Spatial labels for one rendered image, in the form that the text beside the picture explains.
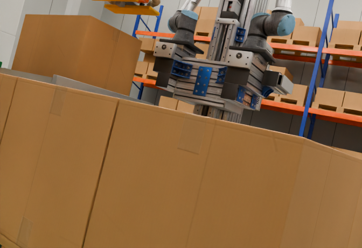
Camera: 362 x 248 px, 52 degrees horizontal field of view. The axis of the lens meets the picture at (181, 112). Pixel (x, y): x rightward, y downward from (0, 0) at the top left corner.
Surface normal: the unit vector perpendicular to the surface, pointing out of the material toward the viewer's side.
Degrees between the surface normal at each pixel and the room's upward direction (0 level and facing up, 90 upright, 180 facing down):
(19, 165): 90
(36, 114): 90
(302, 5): 90
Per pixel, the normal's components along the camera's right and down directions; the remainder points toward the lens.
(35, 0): 0.84, 0.18
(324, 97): -0.45, -0.14
